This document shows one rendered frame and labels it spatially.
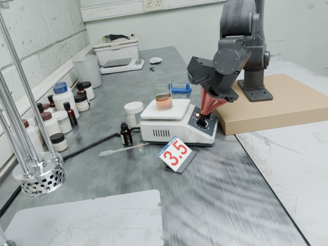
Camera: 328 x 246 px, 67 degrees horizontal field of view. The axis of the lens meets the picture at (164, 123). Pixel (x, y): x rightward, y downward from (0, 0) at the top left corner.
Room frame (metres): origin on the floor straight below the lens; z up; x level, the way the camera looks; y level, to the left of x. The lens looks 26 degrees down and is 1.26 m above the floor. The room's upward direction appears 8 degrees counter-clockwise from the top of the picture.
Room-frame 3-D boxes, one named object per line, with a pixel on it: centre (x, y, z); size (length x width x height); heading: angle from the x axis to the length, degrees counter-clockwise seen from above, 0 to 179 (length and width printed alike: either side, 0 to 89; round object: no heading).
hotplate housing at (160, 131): (0.64, -0.04, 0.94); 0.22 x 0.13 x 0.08; 69
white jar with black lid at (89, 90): (1.09, 0.33, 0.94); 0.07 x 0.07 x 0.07
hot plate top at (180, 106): (0.65, -0.01, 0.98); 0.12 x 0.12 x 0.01; 69
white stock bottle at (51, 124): (0.71, 0.35, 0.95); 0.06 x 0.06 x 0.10
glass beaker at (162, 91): (0.64, -0.01, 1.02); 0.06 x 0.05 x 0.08; 164
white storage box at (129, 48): (1.91, 0.25, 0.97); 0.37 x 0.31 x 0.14; 2
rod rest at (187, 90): (1.01, -0.09, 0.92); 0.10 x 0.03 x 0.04; 61
